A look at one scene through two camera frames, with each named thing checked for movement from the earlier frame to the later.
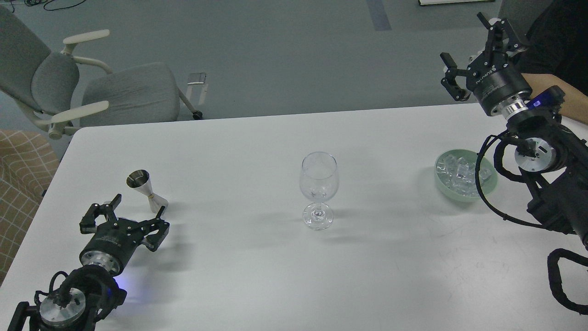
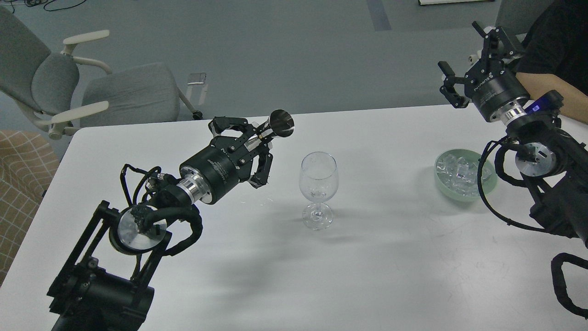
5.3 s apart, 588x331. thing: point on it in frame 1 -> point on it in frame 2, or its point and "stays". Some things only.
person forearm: (575, 105) stays
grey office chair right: (521, 14) stays
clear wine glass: (319, 182) stays
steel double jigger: (140, 179) -> (279, 122)
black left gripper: (117, 238) -> (223, 163)
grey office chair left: (55, 91) stays
